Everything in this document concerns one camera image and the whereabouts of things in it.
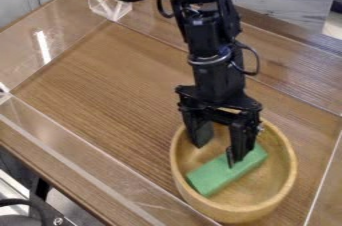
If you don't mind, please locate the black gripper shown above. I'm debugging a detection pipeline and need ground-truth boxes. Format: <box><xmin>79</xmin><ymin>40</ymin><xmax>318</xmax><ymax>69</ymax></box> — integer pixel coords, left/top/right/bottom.
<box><xmin>175</xmin><ymin>44</ymin><xmax>262</xmax><ymax>168</ymax></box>

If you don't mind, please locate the green rectangular block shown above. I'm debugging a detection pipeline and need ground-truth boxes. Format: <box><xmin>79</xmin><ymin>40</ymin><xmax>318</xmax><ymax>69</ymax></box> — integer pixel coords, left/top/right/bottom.
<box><xmin>186</xmin><ymin>144</ymin><xmax>269</xmax><ymax>197</ymax></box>

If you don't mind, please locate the brown wooden bowl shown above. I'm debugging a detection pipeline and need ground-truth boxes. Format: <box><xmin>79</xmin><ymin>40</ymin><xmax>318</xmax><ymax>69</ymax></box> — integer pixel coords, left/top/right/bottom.
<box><xmin>170</xmin><ymin>120</ymin><xmax>298</xmax><ymax>224</ymax></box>

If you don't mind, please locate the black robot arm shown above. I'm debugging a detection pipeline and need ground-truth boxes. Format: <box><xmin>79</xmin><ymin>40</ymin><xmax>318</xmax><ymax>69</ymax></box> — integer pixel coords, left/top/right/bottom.
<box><xmin>119</xmin><ymin>0</ymin><xmax>262</xmax><ymax>164</ymax></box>

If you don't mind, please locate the clear acrylic tray wall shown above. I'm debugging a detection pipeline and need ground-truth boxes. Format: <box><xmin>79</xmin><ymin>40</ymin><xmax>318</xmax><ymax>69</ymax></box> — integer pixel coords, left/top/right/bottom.
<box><xmin>0</xmin><ymin>90</ymin><xmax>217</xmax><ymax>226</ymax></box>

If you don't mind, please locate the clear acrylic corner bracket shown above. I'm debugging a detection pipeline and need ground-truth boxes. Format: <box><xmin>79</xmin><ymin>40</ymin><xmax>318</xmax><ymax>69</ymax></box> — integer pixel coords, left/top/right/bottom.
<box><xmin>87</xmin><ymin>0</ymin><xmax>133</xmax><ymax>22</ymax></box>

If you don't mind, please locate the black table leg bracket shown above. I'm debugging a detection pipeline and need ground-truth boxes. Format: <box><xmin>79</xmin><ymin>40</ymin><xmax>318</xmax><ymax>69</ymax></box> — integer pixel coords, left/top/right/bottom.
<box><xmin>30</xmin><ymin>177</ymin><xmax>78</xmax><ymax>226</ymax></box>

